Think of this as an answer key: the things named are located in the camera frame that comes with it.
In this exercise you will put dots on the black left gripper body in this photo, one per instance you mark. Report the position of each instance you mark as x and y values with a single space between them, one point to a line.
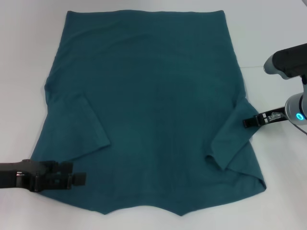
16 175

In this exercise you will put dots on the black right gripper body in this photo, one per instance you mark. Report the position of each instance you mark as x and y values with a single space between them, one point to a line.
271 117

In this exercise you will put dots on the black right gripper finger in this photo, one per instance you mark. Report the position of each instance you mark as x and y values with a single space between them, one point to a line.
250 122

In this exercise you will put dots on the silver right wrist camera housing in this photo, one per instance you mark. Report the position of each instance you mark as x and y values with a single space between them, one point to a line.
287 62

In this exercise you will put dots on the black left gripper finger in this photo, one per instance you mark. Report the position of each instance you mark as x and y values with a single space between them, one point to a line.
64 167
79 178

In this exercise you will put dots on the teal blue shirt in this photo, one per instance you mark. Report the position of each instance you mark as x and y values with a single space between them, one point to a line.
144 83

